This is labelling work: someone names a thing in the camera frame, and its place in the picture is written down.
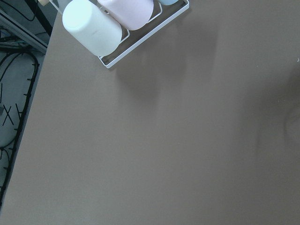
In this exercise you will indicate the aluminium floor rail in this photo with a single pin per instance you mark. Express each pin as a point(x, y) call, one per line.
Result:
point(24, 34)

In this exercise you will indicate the blue cup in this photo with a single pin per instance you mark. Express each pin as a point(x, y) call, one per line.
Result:
point(167, 2)

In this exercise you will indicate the white cup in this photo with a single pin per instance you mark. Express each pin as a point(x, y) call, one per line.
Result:
point(94, 29)

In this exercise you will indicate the pink cup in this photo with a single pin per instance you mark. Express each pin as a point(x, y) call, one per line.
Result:
point(131, 14)

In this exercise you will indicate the white wire cup rack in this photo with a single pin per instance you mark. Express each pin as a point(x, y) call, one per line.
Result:
point(161, 16)

